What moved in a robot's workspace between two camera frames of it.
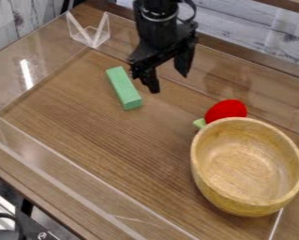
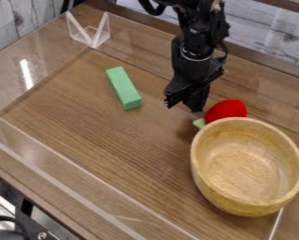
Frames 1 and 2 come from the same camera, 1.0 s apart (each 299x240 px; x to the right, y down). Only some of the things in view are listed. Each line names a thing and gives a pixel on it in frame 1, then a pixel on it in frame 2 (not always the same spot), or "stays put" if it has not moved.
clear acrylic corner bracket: (89, 36) stays put
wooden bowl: (247, 166) stays put
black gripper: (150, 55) → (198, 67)
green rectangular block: (124, 88) stays put
